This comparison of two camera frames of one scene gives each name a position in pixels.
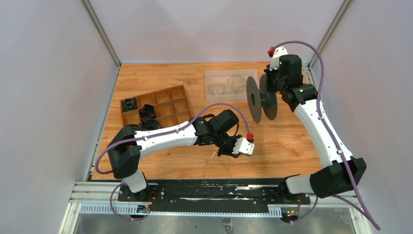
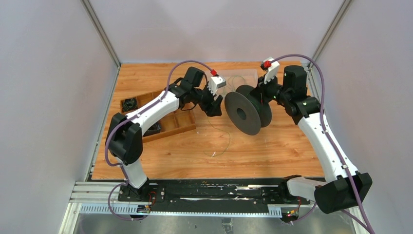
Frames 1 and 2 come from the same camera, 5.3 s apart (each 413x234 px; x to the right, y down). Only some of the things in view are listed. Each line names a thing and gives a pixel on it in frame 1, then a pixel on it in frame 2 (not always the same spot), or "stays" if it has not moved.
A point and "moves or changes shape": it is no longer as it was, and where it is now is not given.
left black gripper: (229, 152) to (212, 108)
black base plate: (215, 195) stays
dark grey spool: (259, 98) moves or changes shape
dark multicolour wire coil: (129, 104) stays
